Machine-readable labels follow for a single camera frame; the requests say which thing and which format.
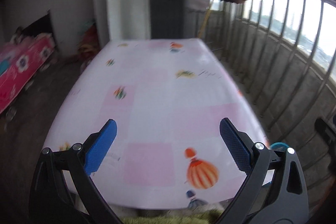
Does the blue plastic mesh trash basket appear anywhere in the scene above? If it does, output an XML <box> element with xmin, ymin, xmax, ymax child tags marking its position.
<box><xmin>270</xmin><ymin>142</ymin><xmax>289</xmax><ymax>151</ymax></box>

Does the metal balcony railing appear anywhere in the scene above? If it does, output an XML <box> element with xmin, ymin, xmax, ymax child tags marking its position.
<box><xmin>146</xmin><ymin>0</ymin><xmax>336</xmax><ymax>209</ymax></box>

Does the pink floral quilt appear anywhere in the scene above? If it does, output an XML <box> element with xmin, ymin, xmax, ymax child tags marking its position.
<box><xmin>0</xmin><ymin>33</ymin><xmax>55</xmax><ymax>112</ymax></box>

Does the dark cabinet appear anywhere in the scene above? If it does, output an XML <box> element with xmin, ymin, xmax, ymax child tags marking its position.
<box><xmin>149</xmin><ymin>0</ymin><xmax>185</xmax><ymax>39</ymax></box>

